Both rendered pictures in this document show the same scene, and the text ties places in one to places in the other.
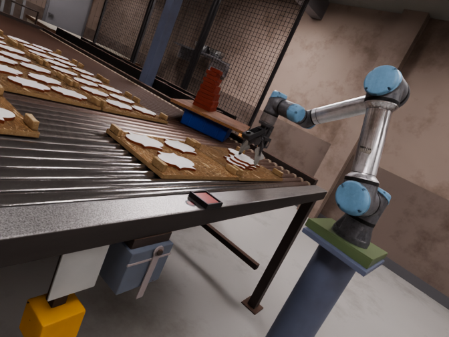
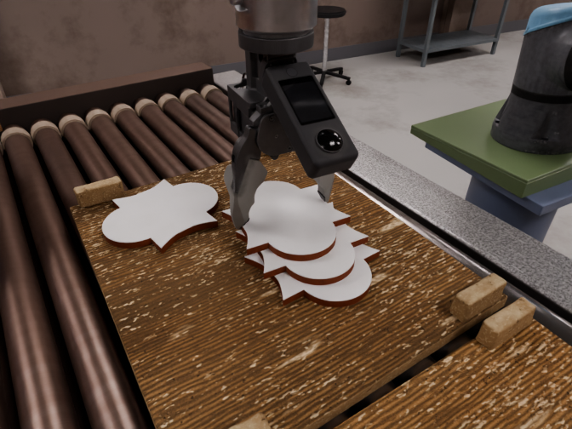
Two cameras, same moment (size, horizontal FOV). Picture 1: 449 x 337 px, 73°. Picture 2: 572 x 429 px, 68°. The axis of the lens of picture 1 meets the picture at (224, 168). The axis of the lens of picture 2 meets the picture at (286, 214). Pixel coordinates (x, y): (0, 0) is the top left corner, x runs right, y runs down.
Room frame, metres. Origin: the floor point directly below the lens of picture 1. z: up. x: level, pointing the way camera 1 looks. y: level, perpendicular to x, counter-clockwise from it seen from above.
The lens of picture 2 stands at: (1.28, 0.29, 1.26)
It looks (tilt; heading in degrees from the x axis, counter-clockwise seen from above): 36 degrees down; 295
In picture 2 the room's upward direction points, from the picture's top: straight up
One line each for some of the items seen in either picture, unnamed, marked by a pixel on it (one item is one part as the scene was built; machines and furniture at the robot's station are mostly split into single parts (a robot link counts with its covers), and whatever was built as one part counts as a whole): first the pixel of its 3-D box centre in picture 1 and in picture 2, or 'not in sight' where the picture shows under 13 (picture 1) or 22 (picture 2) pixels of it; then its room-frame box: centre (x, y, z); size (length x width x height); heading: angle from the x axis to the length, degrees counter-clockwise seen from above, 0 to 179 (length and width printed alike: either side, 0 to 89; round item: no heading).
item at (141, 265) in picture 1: (135, 259); not in sight; (0.67, 0.11, 0.77); 0.14 x 0.11 x 0.18; 149
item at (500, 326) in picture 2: (232, 169); (506, 323); (1.21, -0.03, 0.95); 0.06 x 0.02 x 0.03; 56
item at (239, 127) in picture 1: (214, 115); not in sight; (2.09, 0.22, 1.03); 0.50 x 0.50 x 0.02; 87
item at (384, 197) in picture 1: (369, 201); (564, 44); (1.17, -0.57, 1.07); 0.13 x 0.12 x 0.14; 136
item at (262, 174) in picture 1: (237, 162); (260, 250); (1.47, -0.05, 0.93); 0.41 x 0.35 x 0.02; 147
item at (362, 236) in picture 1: (355, 227); (541, 111); (1.17, -0.57, 0.95); 0.15 x 0.15 x 0.10
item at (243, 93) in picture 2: (261, 134); (273, 90); (1.48, -0.10, 1.10); 0.09 x 0.08 x 0.12; 141
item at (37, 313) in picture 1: (62, 290); not in sight; (0.51, 0.20, 0.74); 0.09 x 0.08 x 0.24; 149
